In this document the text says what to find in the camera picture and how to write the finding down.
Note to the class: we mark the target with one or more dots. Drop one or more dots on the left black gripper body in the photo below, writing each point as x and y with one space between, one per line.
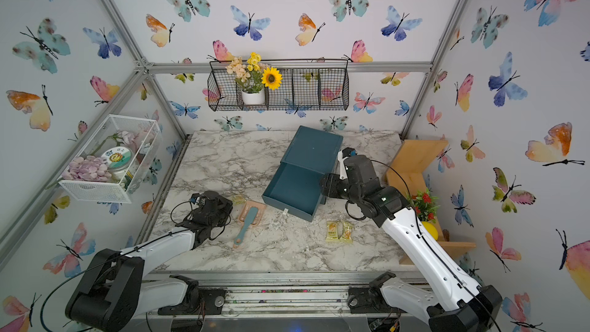
224 209

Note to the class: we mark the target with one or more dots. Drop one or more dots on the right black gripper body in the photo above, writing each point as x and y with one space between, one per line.
343 190

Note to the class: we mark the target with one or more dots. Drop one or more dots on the yellow cookie packet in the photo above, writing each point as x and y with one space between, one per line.
332 231
238 200
346 233

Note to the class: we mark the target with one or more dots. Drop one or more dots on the dark teal top drawer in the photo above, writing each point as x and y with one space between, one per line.
295 190

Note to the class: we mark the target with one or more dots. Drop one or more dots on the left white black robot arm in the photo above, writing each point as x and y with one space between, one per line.
112 291

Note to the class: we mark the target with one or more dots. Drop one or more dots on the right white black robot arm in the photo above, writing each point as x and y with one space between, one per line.
456 301

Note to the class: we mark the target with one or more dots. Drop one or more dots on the dark teal drawer cabinet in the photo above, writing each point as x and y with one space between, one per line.
314 150

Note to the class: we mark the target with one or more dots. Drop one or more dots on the pink wooden brush tray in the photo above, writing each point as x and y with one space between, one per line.
260 206

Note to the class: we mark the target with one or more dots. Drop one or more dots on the red flower green plant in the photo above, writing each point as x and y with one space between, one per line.
425 205

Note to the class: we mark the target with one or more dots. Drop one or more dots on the yellow toy on shelf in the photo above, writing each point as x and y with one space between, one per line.
431 229

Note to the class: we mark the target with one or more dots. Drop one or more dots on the round green label tin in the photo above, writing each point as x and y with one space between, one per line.
117 158

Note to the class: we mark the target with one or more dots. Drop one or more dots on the pink artificial flower bunch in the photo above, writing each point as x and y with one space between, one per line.
90 168

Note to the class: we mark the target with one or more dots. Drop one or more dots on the white pot yellow flowers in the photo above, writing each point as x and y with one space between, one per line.
254 78

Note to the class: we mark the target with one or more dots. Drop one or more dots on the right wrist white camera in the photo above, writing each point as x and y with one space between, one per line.
347 162

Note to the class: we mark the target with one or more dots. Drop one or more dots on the teal handled brush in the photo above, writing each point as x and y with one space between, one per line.
244 226

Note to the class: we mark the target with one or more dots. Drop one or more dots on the wooden wall shelf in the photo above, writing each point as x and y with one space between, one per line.
406 174

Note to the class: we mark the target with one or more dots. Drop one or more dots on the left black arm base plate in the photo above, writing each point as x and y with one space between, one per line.
196 300

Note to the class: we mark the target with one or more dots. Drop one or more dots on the white mesh wall basket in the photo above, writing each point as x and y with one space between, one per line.
143 137

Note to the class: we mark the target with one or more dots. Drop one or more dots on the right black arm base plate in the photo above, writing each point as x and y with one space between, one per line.
368 299

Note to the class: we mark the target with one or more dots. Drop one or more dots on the black wire wall basket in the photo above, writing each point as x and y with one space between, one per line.
307 85

